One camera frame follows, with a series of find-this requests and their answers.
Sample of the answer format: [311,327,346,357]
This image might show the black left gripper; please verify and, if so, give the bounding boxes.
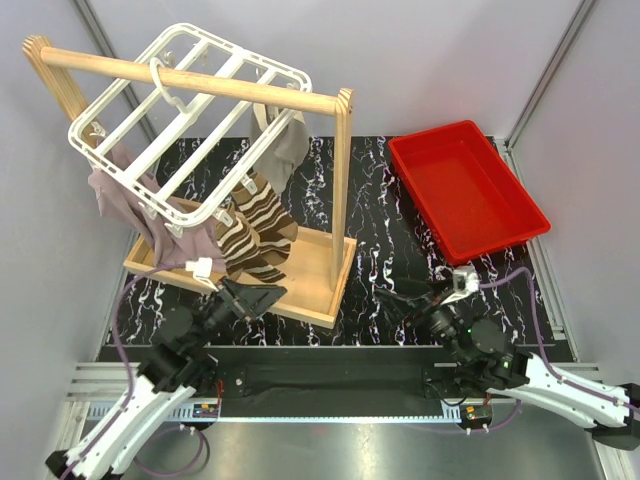
[188,275,287,353]

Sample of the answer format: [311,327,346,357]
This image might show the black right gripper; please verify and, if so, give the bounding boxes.
[372,276,470,366]

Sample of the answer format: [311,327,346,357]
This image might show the wooden clothes rack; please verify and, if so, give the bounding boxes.
[23,35,356,328]

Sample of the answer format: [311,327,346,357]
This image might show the brown striped sock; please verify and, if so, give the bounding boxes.
[231,172,298,266]
[214,214,286,283]

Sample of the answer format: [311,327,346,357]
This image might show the grey cream sock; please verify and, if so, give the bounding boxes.
[250,103,310,194]

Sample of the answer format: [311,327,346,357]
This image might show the white plastic clip hanger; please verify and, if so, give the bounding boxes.
[68,23,314,237]

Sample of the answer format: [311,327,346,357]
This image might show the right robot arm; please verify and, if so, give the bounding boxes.
[376,268,639,451]

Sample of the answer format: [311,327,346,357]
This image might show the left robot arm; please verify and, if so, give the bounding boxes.
[45,277,287,479]

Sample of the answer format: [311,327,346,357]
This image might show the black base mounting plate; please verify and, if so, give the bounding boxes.
[206,346,461,422]

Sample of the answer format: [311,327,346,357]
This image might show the mauve hanging cloth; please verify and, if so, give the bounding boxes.
[88,169,226,273]

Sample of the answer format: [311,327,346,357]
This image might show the red plastic bin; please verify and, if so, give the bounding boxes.
[389,120,551,265]

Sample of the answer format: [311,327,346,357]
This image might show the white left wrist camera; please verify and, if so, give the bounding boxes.
[184,257,220,292]

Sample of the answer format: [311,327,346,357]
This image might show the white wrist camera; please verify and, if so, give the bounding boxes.
[184,257,220,292]
[441,266,480,305]

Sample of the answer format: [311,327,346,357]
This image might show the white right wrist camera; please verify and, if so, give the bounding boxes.
[441,266,480,305]

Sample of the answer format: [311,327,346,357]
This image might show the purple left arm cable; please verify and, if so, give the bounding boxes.
[109,262,191,391]

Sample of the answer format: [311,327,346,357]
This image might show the white slotted cable duct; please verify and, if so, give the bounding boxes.
[84,402,469,425]

